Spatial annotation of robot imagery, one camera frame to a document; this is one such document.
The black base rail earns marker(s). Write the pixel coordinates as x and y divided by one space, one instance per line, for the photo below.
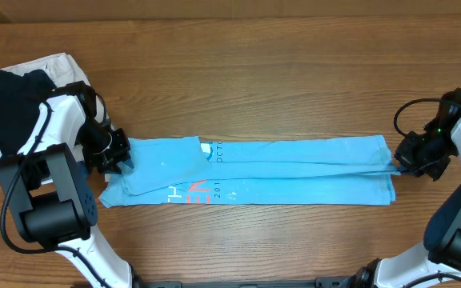
319 282

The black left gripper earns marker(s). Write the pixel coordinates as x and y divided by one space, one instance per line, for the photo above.
120 154

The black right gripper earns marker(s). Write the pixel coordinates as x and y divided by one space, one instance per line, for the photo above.
403 155

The black folded garment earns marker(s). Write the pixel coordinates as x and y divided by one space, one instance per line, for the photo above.
20 97

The beige folded garment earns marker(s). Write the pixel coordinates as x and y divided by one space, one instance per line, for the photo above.
61 68

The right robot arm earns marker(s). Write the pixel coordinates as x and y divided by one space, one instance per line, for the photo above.
438 258

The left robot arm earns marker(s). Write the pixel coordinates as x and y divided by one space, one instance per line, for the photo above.
48 204

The light blue t-shirt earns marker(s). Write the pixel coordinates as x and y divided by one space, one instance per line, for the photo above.
342 171

